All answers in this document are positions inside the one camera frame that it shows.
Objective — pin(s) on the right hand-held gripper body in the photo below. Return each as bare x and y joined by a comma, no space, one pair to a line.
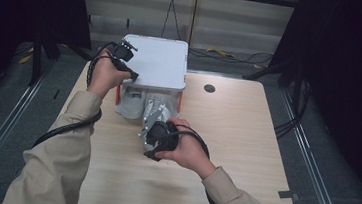
162,137

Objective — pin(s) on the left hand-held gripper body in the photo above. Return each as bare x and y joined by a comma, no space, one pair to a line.
122,53

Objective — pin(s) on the white plastic shoe box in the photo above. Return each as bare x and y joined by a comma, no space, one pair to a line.
159,63

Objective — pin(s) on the grey object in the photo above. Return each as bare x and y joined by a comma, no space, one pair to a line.
130,105

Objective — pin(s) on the person's left hand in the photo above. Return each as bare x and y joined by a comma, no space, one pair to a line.
106,74

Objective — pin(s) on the person's right hand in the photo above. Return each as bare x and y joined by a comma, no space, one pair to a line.
190,153

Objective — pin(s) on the black table grommet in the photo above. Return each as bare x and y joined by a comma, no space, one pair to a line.
209,88

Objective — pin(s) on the black stand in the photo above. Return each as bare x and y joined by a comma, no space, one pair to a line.
288,74
37,58

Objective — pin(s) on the yellow floor strip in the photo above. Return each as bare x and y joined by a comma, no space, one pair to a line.
220,52

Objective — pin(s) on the yellow tape piece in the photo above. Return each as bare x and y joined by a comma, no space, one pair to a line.
25,59

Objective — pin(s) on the black curtain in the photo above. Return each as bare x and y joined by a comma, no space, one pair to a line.
27,3
356,65

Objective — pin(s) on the grey tape piece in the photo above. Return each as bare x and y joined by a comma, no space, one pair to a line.
286,194

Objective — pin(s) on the metal floor rail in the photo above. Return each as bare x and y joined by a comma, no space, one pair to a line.
313,168
2,131

